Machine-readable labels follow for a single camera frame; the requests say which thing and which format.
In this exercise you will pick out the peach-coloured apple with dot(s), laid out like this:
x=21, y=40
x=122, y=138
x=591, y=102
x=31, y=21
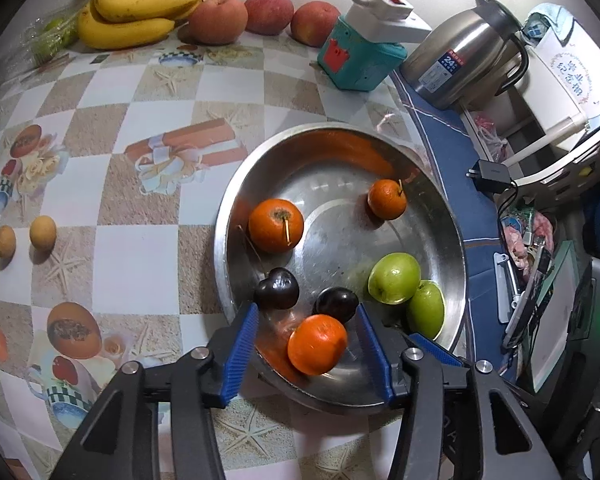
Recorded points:
x=217, y=22

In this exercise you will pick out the brown longan lower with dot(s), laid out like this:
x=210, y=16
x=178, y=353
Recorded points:
x=7, y=242

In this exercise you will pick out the brown longan upper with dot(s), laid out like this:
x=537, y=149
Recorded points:
x=43, y=233

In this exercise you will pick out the black power adapter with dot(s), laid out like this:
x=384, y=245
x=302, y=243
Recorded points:
x=489, y=177

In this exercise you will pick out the large steel basin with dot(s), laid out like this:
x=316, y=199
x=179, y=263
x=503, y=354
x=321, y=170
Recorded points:
x=326, y=170

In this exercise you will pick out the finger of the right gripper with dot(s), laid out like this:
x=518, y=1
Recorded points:
x=435, y=350

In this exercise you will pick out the red apple middle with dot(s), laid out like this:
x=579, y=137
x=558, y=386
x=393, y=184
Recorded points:
x=268, y=17

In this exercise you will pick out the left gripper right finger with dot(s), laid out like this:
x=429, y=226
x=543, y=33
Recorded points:
x=469, y=413

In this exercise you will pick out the yellow banana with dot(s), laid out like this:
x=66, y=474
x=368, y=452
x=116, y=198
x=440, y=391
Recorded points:
x=97, y=34
x=125, y=11

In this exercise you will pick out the pink plastic bag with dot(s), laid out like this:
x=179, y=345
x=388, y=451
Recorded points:
x=498, y=148

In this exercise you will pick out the teal plastic box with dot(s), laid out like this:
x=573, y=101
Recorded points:
x=354, y=63

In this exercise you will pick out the brown longan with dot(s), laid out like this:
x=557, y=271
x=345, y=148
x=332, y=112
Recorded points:
x=7, y=242
x=43, y=233

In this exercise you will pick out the pink snack bag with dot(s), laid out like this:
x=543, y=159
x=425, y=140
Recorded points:
x=526, y=230

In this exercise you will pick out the yellow banana bottom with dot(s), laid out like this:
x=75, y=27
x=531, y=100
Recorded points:
x=97, y=34

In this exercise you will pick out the bag of green fruit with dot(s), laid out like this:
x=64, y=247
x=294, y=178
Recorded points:
x=47, y=36

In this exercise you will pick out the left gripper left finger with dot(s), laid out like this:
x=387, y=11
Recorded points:
x=118, y=438

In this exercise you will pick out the red apple right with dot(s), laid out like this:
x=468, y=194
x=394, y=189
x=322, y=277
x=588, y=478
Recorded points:
x=313, y=22

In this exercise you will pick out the orange tangerine with stem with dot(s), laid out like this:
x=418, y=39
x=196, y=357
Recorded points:
x=275, y=226

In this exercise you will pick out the white plastic chair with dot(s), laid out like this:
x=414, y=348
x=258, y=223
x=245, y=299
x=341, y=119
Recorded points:
x=551, y=117

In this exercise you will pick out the red apple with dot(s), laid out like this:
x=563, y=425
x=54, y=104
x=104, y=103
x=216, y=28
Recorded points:
x=268, y=17
x=313, y=22

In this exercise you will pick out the steel thermos kettle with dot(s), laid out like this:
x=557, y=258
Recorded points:
x=463, y=49

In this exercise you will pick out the dark cherry with stem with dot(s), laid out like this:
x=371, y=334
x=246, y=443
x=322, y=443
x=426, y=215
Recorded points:
x=278, y=289

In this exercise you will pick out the orange tangerine small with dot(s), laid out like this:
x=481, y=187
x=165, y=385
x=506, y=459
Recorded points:
x=317, y=344

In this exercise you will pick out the yellow banana middle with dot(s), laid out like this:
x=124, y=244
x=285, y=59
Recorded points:
x=125, y=11

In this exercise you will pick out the blue checked cloth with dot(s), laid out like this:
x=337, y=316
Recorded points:
x=450, y=153

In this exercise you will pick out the patterned plastic tablecloth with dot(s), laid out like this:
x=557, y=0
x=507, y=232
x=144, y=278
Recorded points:
x=130, y=153

